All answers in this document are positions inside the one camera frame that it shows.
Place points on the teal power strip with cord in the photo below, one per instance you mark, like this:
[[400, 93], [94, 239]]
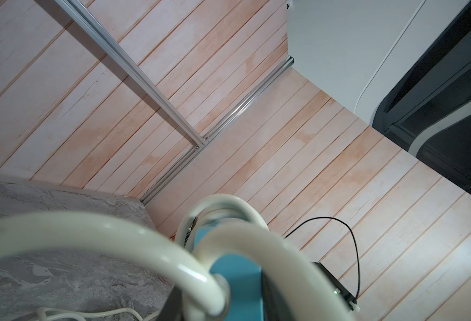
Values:
[[216, 226]]

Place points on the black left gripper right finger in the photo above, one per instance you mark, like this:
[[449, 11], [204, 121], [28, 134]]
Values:
[[275, 307]]

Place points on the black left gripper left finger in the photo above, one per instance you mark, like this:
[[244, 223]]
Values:
[[172, 310]]

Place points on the orange power strip with cord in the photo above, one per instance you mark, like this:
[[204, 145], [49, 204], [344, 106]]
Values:
[[46, 313]]

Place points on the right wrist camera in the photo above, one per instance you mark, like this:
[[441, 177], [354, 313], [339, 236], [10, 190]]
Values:
[[339, 289]]

